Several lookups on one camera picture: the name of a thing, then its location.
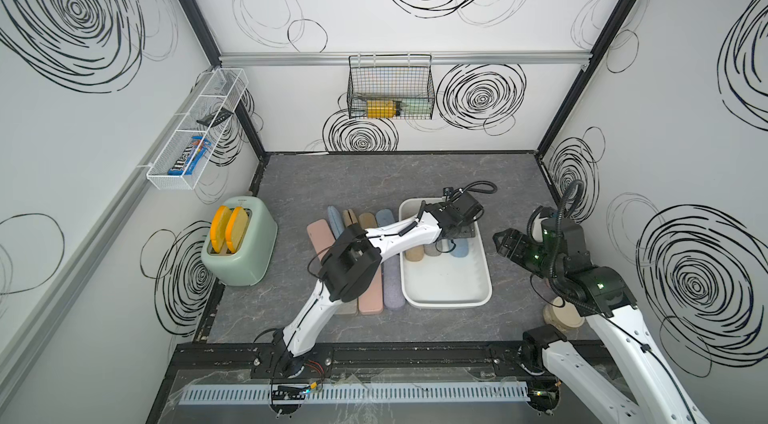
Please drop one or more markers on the light blue glasses case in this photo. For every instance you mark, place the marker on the light blue glasses case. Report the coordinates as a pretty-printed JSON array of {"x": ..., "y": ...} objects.
[{"x": 385, "y": 219}]

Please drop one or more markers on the orange toast slice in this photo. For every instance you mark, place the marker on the orange toast slice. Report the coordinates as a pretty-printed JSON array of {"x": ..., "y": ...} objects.
[
  {"x": 236, "y": 229},
  {"x": 218, "y": 229}
]

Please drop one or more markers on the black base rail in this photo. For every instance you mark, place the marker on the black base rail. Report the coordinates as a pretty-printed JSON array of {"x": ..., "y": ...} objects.
[{"x": 263, "y": 361}]

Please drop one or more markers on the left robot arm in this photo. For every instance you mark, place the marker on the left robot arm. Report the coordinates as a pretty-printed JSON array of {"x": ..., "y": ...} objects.
[{"x": 349, "y": 265}]

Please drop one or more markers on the white plastic storage box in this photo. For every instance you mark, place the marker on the white plastic storage box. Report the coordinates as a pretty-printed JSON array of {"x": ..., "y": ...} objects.
[{"x": 446, "y": 282}]

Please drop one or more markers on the black wire wall basket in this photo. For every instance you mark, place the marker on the black wire wall basket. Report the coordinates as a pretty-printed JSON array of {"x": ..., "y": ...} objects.
[{"x": 392, "y": 77}]

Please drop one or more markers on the pink glasses case lower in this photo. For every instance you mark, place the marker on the pink glasses case lower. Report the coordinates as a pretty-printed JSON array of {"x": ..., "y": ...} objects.
[{"x": 371, "y": 301}]

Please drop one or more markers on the olive upright glasses case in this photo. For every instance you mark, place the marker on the olive upright glasses case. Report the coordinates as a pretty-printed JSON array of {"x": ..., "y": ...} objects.
[{"x": 349, "y": 217}]

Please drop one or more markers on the white slotted cable duct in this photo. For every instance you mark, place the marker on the white slotted cable duct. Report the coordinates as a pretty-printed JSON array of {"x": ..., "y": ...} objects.
[{"x": 355, "y": 393}]

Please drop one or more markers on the lavender glasses case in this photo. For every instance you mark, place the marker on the lavender glasses case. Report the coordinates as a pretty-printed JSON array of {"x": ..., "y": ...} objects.
[{"x": 393, "y": 297}]

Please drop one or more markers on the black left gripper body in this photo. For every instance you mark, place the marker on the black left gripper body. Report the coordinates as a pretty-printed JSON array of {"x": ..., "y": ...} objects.
[{"x": 468, "y": 230}]

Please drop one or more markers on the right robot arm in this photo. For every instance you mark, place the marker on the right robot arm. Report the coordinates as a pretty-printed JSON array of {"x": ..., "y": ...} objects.
[{"x": 554, "y": 249}]

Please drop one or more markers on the orange toast slice left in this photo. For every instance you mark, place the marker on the orange toast slice left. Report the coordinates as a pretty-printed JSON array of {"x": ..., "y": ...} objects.
[{"x": 218, "y": 229}]

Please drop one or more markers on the blue snack packet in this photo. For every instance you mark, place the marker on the blue snack packet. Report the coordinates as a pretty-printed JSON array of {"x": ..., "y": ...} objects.
[{"x": 187, "y": 161}]

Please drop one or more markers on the pink glasses case upper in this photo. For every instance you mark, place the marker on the pink glasses case upper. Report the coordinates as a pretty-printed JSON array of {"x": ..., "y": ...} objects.
[{"x": 321, "y": 237}]

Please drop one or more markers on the orange toast slice right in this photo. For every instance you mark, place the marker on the orange toast slice right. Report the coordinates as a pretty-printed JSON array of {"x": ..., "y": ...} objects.
[{"x": 236, "y": 229}]

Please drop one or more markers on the green item in basket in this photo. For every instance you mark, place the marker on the green item in basket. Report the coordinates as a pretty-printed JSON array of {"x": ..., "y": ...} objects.
[{"x": 416, "y": 109}]

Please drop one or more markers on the pink glasses case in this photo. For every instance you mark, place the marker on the pink glasses case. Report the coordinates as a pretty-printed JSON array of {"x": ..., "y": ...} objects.
[
  {"x": 371, "y": 301},
  {"x": 321, "y": 237}
]

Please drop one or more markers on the black remote on shelf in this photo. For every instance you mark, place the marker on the black remote on shelf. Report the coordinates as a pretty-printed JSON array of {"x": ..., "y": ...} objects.
[{"x": 215, "y": 119}]

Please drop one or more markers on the white wire wall shelf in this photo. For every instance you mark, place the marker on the white wire wall shelf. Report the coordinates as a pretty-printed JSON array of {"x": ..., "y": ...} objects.
[{"x": 220, "y": 88}]

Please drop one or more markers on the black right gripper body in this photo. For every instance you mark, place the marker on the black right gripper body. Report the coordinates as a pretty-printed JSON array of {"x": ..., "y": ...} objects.
[{"x": 527, "y": 253}]

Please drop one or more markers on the yellow item in basket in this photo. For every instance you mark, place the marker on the yellow item in basket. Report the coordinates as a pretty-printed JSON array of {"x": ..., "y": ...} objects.
[{"x": 381, "y": 109}]

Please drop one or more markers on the tan fabric glasses case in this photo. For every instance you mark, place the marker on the tan fabric glasses case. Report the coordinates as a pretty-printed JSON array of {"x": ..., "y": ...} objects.
[{"x": 415, "y": 254}]

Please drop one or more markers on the beige round lid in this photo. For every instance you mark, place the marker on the beige round lid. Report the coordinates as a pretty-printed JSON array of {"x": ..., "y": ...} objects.
[{"x": 562, "y": 315}]

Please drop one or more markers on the beige grey glasses case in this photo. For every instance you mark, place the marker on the beige grey glasses case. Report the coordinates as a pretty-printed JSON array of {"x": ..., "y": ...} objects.
[{"x": 348, "y": 308}]

